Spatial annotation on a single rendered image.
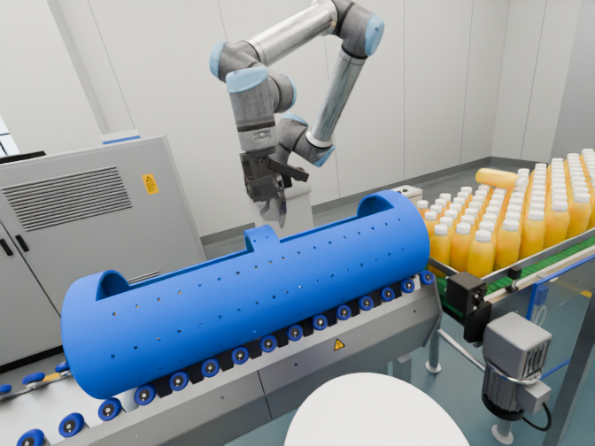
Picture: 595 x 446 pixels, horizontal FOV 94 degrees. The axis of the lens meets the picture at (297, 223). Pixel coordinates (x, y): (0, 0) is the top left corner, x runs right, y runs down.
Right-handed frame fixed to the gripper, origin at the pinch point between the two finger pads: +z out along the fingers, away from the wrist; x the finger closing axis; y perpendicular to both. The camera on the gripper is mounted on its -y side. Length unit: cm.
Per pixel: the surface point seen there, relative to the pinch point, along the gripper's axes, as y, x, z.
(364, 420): 3.4, 41.3, 20.0
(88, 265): 111, -156, 57
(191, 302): 26.2, 11.9, 6.6
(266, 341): 12.9, 10.4, 26.4
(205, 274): 22.0, 8.7, 3.1
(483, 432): -72, 16, 124
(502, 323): -51, 27, 38
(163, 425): 41, 13, 36
